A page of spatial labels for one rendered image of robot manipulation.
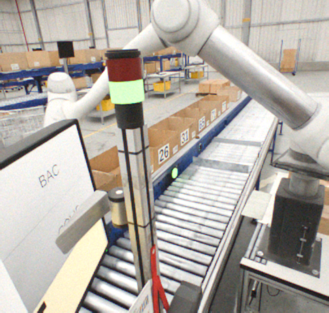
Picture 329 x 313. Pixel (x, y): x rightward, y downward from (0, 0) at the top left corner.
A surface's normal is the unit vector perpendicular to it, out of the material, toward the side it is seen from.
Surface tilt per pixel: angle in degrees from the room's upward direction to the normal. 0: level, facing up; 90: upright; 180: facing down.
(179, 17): 85
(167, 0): 90
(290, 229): 90
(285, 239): 90
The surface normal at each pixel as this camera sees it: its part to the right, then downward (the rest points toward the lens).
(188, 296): -0.11, -0.85
